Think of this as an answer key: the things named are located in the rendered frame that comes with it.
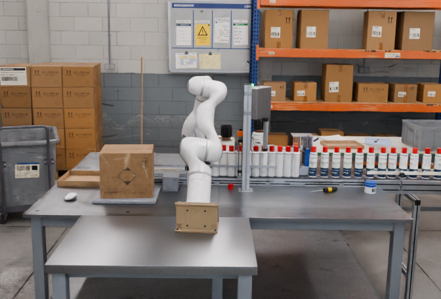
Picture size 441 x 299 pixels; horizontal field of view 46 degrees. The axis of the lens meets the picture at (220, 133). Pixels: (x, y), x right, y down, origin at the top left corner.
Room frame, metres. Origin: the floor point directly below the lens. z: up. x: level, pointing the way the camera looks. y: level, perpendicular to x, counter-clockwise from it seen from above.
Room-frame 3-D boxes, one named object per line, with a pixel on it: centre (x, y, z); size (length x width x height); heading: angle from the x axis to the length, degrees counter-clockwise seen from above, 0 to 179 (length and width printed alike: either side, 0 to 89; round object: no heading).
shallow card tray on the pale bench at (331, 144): (4.68, -1.11, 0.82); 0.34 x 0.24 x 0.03; 96
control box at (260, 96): (3.25, -0.23, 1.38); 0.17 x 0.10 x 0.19; 145
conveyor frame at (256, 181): (3.34, -0.12, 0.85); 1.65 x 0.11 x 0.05; 90
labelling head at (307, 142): (3.43, -0.54, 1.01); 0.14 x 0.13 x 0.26; 90
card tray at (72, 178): (3.33, 0.88, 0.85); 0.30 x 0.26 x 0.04; 90
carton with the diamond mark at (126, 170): (3.04, 0.55, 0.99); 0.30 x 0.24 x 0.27; 95
